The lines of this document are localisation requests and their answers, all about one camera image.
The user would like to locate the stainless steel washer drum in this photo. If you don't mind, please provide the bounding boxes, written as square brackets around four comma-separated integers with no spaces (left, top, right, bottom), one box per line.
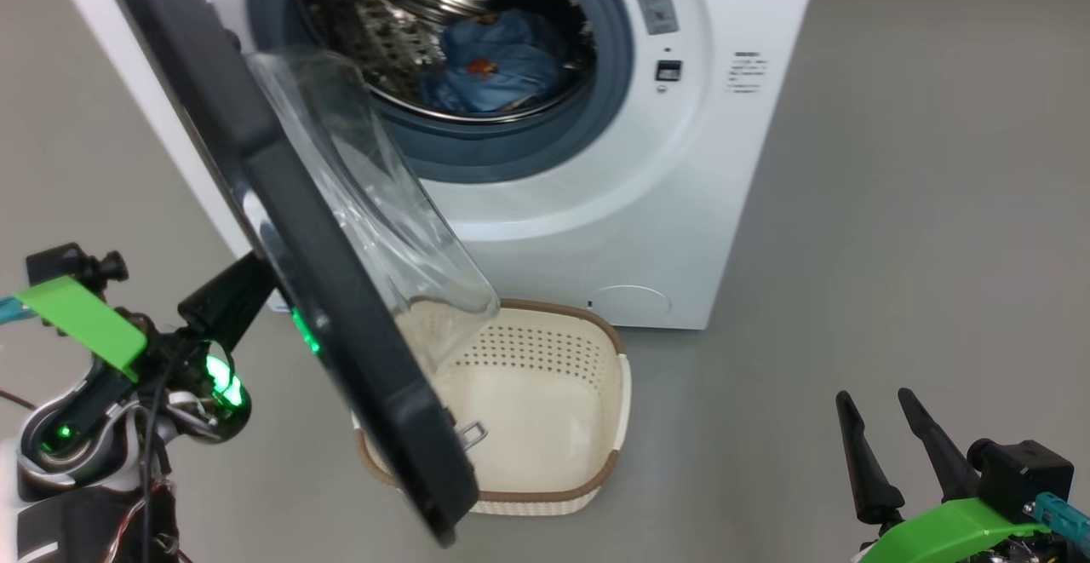
[294,0,597,125]

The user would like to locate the thin black cable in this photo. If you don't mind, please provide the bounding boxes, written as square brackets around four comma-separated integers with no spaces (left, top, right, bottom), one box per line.
[135,359,175,563]

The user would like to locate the black washing machine door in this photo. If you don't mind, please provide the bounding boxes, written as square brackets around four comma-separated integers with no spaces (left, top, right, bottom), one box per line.
[94,0,502,547]

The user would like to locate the round white filter cover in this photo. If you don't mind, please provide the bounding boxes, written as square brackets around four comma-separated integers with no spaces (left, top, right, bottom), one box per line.
[589,284,674,321]

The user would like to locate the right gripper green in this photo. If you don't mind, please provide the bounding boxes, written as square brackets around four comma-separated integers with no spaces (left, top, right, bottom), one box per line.
[835,388,1053,563]

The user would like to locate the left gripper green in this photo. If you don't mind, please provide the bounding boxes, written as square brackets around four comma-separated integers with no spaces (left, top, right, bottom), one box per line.
[13,252,278,443]

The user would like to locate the white front-load washing machine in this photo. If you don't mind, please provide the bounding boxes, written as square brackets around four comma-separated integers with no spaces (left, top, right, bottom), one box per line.
[41,0,825,331]

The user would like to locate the cream perforated laundry basket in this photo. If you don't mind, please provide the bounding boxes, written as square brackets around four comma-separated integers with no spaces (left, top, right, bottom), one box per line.
[353,297,633,517]

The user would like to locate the small printed text label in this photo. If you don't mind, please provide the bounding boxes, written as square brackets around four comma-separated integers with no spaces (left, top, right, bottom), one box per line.
[726,50,769,94]

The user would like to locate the blue cartoon print clothing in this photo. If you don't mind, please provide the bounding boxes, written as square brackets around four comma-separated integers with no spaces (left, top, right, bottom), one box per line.
[419,8,570,114]

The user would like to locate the grey rubber door gasket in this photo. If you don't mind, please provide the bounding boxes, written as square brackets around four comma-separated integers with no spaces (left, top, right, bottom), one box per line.
[247,0,635,185]

